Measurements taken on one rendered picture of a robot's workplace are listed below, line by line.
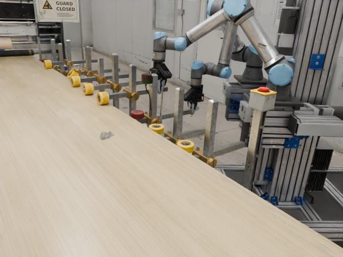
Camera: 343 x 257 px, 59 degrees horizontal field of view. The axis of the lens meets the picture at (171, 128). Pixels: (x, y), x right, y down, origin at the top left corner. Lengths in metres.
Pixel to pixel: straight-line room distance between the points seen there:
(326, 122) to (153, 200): 1.15
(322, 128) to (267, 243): 1.02
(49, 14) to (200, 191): 3.11
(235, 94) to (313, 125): 0.67
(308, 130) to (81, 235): 1.30
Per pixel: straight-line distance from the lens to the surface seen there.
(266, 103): 1.17
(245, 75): 2.26
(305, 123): 1.78
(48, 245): 0.91
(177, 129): 1.62
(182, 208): 1.00
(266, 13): 4.58
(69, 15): 3.91
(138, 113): 1.78
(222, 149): 1.59
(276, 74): 1.62
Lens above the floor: 1.50
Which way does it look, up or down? 22 degrees down
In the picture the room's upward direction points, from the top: 3 degrees clockwise
